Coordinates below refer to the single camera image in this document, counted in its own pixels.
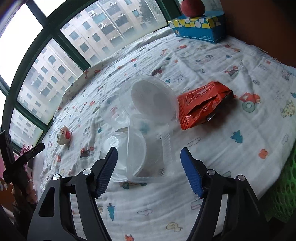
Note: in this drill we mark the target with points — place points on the clear round plastic container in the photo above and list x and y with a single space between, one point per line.
146 96

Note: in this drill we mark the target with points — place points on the clear plastic cup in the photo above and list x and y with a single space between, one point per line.
150 153

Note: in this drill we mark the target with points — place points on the red apple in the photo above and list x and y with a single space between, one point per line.
192 8

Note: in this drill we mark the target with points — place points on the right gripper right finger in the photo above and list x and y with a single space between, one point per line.
194 170

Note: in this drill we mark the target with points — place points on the person's left hand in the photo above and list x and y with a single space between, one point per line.
23 190

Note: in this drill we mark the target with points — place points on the cartoon print white bedsheet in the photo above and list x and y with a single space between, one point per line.
253 135

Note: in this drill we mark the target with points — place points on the green plastic mesh wastebasket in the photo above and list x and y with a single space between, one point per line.
280 202

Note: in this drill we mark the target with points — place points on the small wrapper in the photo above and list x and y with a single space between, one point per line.
63 136

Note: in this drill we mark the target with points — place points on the brown wooden wardrobe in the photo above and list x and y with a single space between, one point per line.
269 25

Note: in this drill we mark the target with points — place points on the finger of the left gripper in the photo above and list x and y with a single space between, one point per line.
13 167

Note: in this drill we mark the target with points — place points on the green window frame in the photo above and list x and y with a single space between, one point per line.
47 45

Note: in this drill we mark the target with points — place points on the orange snack wrapper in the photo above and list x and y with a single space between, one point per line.
199 105

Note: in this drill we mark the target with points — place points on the blue yellow tissue box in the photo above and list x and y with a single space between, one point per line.
207 28

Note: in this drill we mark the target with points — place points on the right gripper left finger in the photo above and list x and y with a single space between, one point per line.
103 170

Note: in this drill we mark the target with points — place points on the pink snack package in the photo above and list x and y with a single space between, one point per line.
26 207

